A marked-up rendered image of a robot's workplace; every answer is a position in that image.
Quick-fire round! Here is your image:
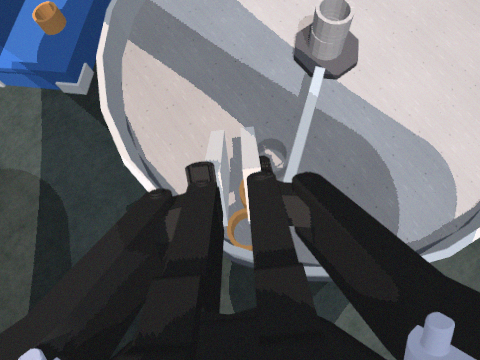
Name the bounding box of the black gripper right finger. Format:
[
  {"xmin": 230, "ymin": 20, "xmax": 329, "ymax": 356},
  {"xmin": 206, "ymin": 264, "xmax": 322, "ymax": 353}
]
[{"xmin": 240, "ymin": 126, "xmax": 480, "ymax": 360}]

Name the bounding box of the blue plastic crate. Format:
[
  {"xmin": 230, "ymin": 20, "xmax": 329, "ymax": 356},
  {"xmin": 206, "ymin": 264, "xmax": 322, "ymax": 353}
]
[{"xmin": 0, "ymin": 0, "xmax": 111, "ymax": 95}]

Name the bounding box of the grey hollow cylinder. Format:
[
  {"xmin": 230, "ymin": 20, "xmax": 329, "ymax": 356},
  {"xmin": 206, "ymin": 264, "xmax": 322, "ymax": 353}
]
[
  {"xmin": 312, "ymin": 0, "xmax": 354, "ymax": 44},
  {"xmin": 256, "ymin": 134, "xmax": 291, "ymax": 180},
  {"xmin": 309, "ymin": 26, "xmax": 346, "ymax": 60}
]

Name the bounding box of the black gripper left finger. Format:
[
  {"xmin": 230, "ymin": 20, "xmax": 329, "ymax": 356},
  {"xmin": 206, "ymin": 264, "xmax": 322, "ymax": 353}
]
[{"xmin": 0, "ymin": 130, "xmax": 230, "ymax": 360}]

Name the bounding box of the tan hollow cylinder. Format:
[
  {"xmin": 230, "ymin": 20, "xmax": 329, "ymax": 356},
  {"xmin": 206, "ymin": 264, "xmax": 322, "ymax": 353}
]
[
  {"xmin": 227, "ymin": 208, "xmax": 253, "ymax": 251},
  {"xmin": 32, "ymin": 1, "xmax": 66, "ymax": 35},
  {"xmin": 239, "ymin": 179, "xmax": 247, "ymax": 208}
]

